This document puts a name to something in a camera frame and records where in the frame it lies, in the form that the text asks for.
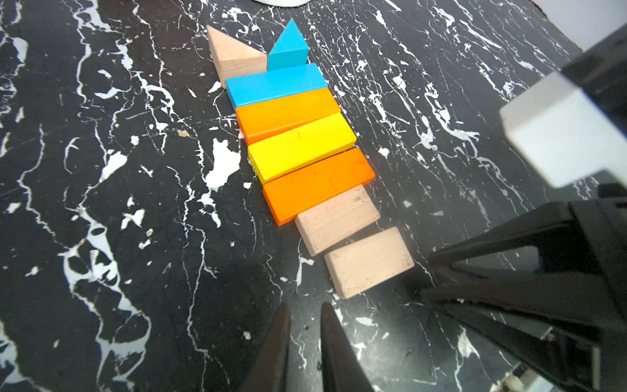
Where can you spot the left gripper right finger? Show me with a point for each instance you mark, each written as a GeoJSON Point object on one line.
{"type": "Point", "coordinates": [340, 366]}

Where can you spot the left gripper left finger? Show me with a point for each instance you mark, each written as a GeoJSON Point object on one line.
{"type": "Point", "coordinates": [269, 372]}

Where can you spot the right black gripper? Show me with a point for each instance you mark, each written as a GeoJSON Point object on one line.
{"type": "Point", "coordinates": [568, 327]}

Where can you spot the small natural wood block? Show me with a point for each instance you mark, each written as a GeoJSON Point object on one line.
{"type": "Point", "coordinates": [364, 264]}

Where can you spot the orange long block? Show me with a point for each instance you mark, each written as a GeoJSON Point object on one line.
{"type": "Point", "coordinates": [307, 187]}
{"type": "Point", "coordinates": [266, 119]}

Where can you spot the yellow long block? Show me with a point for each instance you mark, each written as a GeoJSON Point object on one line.
{"type": "Point", "coordinates": [295, 149]}

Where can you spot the teal long block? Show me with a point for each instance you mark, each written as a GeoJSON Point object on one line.
{"type": "Point", "coordinates": [256, 88]}

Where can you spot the wooden triangle block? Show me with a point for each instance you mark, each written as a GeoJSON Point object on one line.
{"type": "Point", "coordinates": [233, 58]}

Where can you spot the small teal block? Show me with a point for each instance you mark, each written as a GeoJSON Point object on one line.
{"type": "Point", "coordinates": [290, 50]}

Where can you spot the white tape roll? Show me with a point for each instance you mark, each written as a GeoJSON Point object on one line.
{"type": "Point", "coordinates": [284, 3]}

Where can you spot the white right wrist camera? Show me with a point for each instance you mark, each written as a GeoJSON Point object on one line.
{"type": "Point", "coordinates": [562, 133]}

